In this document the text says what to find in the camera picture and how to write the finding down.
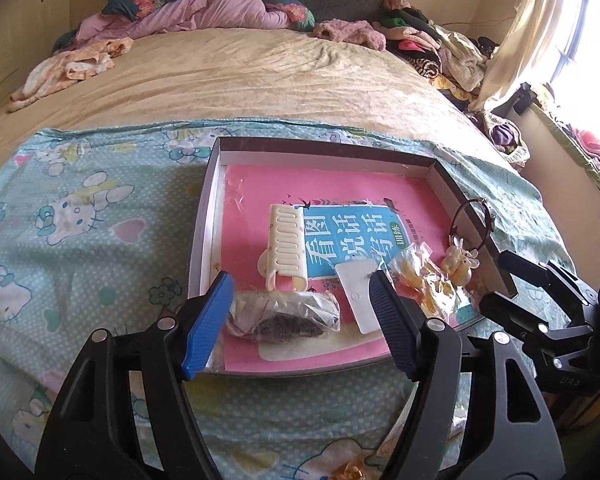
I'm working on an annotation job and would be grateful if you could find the cream wardrobe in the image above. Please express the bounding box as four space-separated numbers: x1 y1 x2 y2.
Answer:
0 0 81 126

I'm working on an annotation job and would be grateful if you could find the peach crumpled garment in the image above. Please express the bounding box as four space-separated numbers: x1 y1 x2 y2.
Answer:
6 37 133 113

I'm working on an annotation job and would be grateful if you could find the small floral pillow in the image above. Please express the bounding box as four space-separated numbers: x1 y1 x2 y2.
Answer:
265 1 317 32

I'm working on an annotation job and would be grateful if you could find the shallow grey cardboard box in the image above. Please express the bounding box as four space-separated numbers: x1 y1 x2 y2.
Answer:
189 136 518 376

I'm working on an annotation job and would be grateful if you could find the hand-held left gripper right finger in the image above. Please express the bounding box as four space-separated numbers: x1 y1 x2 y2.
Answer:
368 269 566 480

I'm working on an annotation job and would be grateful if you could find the cream hair claw clip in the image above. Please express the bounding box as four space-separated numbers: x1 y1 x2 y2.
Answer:
257 202 312 292

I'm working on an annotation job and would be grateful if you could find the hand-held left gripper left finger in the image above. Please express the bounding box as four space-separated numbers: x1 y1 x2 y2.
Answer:
34 270 236 480

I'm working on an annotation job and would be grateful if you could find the yellow hair ties bag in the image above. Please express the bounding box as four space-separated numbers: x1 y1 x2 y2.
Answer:
386 242 461 323

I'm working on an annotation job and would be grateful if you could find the pink book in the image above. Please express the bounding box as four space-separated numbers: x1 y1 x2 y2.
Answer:
215 162 468 361

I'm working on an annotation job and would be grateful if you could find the pink fuzzy garment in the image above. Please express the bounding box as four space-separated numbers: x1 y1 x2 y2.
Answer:
312 19 387 51

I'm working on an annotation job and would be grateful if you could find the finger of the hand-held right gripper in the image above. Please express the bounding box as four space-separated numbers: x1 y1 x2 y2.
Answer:
497 250 600 321
480 292 593 356

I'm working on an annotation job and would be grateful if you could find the dark hair accessory clear bag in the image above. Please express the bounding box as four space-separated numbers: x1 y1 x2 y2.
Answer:
225 290 342 345

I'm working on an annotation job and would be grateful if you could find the beige bed cover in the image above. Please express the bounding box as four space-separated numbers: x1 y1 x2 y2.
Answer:
0 27 523 196

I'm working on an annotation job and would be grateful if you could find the pink quilt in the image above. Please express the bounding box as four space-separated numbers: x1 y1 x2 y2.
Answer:
75 0 291 46

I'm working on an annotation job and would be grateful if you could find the cream curtain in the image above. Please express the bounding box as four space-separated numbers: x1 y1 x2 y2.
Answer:
467 0 581 111

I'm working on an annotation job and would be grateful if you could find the pile of clothes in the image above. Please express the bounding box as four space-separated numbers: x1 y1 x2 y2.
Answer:
375 0 501 106

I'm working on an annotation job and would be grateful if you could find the basket of clothes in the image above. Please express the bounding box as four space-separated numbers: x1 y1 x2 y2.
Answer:
472 110 531 168

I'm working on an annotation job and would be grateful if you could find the brown strap wristwatch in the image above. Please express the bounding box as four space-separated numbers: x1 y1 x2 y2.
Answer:
332 460 368 480

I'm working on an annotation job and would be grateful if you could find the thin wall cable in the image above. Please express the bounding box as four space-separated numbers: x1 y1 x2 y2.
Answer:
445 10 516 27

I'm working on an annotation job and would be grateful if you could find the window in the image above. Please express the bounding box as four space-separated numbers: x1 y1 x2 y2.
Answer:
550 0 600 96

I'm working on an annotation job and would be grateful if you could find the cartoon cat printed blanket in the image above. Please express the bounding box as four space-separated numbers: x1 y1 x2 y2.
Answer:
0 119 581 480

